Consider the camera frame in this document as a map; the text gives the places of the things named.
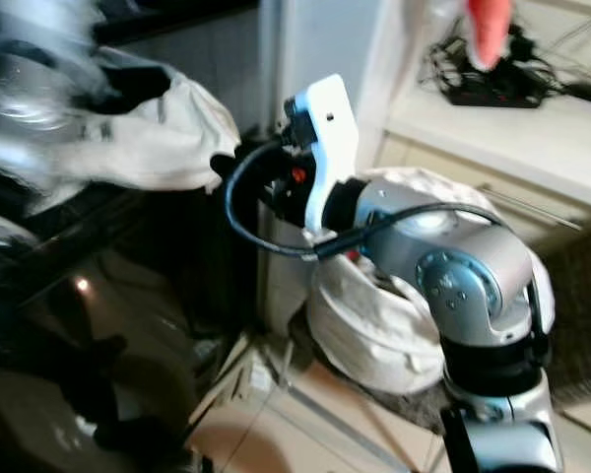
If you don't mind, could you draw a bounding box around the white counter cabinet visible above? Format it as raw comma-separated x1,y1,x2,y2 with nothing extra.
256,0,591,328

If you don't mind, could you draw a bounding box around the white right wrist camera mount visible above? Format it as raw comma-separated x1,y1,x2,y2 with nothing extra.
286,74,361,237

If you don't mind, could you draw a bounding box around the orange hanging cloth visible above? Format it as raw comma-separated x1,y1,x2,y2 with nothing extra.
466,0,516,71

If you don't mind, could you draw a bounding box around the black power strip with cables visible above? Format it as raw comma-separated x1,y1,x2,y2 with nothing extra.
427,28,568,110

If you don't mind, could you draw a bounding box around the white cloth garment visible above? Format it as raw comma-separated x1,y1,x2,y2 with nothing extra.
0,64,242,194

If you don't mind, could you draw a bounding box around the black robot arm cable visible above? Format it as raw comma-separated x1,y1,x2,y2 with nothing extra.
224,138,505,260

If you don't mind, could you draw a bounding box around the white fabric laundry basket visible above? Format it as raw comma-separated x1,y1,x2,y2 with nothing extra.
305,168,558,396

